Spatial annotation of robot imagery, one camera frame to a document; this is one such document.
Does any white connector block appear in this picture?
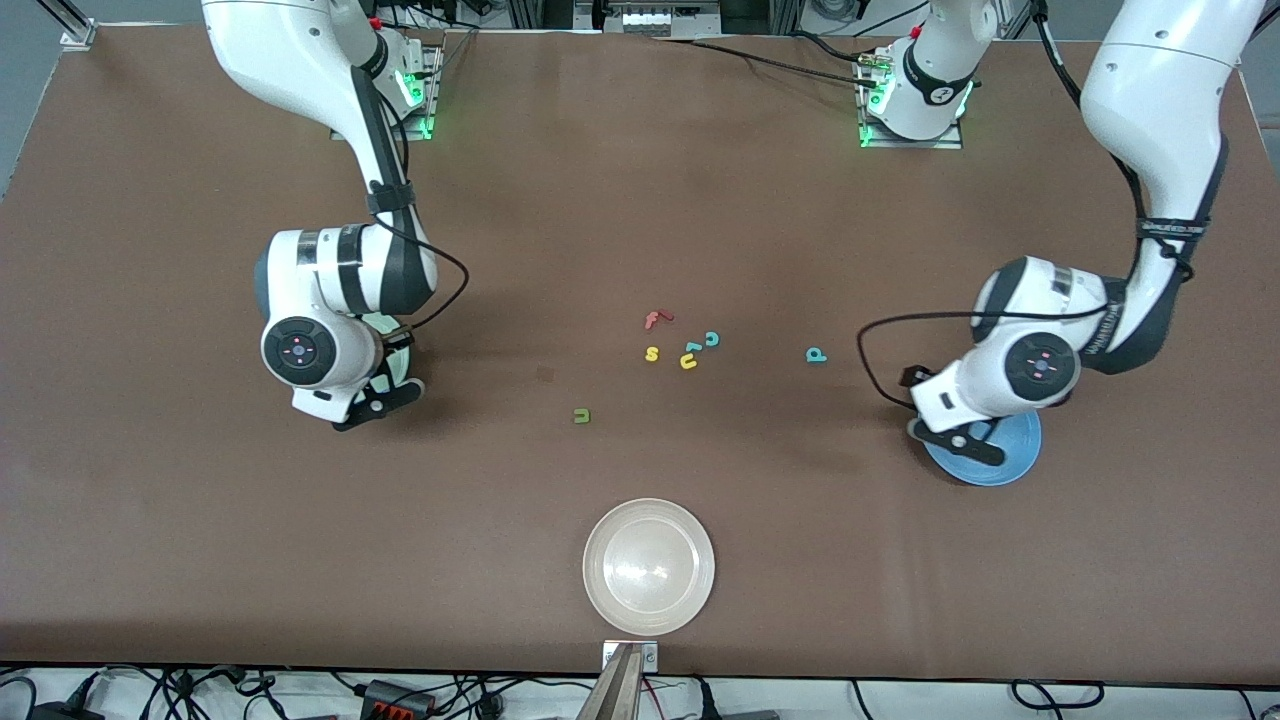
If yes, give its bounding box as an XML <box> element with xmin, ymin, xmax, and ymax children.
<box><xmin>618</xmin><ymin>8</ymin><xmax>703</xmax><ymax>37</ymax></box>

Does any short black table cable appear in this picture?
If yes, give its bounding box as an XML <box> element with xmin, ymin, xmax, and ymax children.
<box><xmin>790</xmin><ymin>32</ymin><xmax>883</xmax><ymax>65</ymax></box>

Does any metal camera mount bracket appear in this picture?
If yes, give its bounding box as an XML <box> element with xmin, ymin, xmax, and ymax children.
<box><xmin>601</xmin><ymin>641</ymin><xmax>660</xmax><ymax>673</ymax></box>

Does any long black table cable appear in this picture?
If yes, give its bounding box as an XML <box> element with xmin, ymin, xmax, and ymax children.
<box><xmin>650</xmin><ymin>36</ymin><xmax>873</xmax><ymax>85</ymax></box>

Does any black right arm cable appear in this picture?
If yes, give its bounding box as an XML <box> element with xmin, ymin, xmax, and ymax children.
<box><xmin>345</xmin><ymin>60</ymin><xmax>471</xmax><ymax>333</ymax></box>

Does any black and red power strip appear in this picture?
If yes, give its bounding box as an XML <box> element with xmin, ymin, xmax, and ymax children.
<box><xmin>360</xmin><ymin>680</ymin><xmax>437</xmax><ymax>717</ymax></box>

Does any metal camera mount bar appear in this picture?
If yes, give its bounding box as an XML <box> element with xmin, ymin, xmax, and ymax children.
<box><xmin>578</xmin><ymin>645</ymin><xmax>646</xmax><ymax>720</ymax></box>

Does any cream white plate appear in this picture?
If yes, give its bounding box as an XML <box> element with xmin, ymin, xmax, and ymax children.
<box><xmin>583</xmin><ymin>498</ymin><xmax>716</xmax><ymax>637</ymax></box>

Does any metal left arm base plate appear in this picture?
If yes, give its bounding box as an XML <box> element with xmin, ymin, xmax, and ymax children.
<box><xmin>857</xmin><ymin>48</ymin><xmax>964</xmax><ymax>151</ymax></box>

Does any black looped floor cable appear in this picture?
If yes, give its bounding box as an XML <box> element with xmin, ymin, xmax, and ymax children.
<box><xmin>1010</xmin><ymin>680</ymin><xmax>1106</xmax><ymax>713</ymax></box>

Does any pale green plate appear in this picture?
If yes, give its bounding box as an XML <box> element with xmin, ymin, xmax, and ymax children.
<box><xmin>358</xmin><ymin>312</ymin><xmax>413</xmax><ymax>389</ymax></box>

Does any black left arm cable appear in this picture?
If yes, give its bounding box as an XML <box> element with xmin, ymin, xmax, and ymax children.
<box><xmin>858</xmin><ymin>0</ymin><xmax>1201</xmax><ymax>409</ymax></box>

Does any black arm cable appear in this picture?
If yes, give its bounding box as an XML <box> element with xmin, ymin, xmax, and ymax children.
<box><xmin>858</xmin><ymin>0</ymin><xmax>1201</xmax><ymax>409</ymax></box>
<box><xmin>345</xmin><ymin>60</ymin><xmax>471</xmax><ymax>333</ymax></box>

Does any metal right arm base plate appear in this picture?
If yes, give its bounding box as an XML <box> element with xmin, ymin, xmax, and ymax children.
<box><xmin>332</xmin><ymin>38</ymin><xmax>443</xmax><ymax>141</ymax></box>

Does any aluminium frame post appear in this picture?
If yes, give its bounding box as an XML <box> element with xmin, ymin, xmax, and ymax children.
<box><xmin>40</xmin><ymin>0</ymin><xmax>98</xmax><ymax>49</ymax></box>

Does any blue plate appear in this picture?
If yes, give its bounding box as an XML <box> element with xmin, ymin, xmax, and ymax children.
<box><xmin>922</xmin><ymin>408</ymin><xmax>1043</xmax><ymax>488</ymax></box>

